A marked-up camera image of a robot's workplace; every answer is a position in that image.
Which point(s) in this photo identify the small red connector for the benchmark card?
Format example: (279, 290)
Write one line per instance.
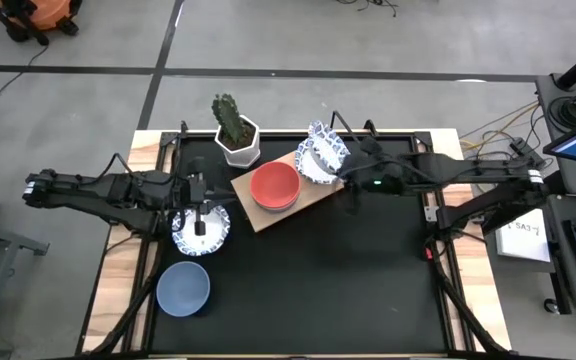
(428, 254)

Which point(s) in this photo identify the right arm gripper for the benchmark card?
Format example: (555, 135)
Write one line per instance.
(363, 175)

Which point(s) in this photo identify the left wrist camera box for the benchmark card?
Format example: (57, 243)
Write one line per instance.
(197, 182)

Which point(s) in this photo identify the silver metal bracket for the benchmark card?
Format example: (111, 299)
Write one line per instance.
(431, 213)

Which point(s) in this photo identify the pink plastic bowl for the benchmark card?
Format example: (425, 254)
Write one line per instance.
(278, 209)

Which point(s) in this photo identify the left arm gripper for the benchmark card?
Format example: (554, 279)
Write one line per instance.
(183, 192)

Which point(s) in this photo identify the black caster wheel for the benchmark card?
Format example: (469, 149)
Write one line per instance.
(550, 306)

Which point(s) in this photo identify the red plastic bowl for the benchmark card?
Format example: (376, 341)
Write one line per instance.
(275, 185)

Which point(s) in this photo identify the orange round device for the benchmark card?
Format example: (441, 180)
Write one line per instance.
(43, 12)

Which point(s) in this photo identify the white paper sign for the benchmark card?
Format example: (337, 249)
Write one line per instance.
(523, 245)

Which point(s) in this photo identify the green cactus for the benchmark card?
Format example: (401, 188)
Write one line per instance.
(228, 117)

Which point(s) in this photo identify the black power strip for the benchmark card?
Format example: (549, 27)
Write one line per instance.
(523, 150)

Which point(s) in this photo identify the white hexagonal plant pot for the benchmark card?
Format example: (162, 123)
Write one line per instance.
(248, 152)

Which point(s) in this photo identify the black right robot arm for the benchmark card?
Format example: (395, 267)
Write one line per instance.
(468, 167)

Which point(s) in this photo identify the wooden cutting board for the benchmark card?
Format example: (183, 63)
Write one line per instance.
(268, 220)

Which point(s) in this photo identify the black table mat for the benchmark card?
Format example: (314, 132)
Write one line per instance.
(343, 300)

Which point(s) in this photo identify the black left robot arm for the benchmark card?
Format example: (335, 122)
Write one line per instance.
(93, 192)

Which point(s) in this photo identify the blue plastic bowl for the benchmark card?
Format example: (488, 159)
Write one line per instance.
(183, 289)

